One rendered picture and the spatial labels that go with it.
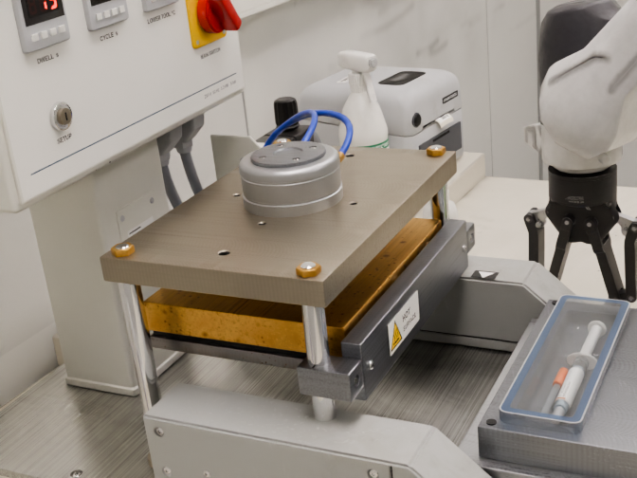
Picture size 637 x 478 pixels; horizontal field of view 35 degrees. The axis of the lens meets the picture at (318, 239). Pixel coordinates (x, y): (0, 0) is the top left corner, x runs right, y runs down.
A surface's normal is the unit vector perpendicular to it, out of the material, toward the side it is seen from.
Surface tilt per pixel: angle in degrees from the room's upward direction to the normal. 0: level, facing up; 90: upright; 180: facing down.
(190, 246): 0
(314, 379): 90
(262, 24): 90
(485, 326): 90
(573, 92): 75
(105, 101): 90
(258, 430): 0
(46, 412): 0
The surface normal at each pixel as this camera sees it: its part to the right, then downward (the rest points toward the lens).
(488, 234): -0.10, -0.92
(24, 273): 0.87, 0.10
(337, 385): -0.43, 0.38
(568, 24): -0.62, 0.15
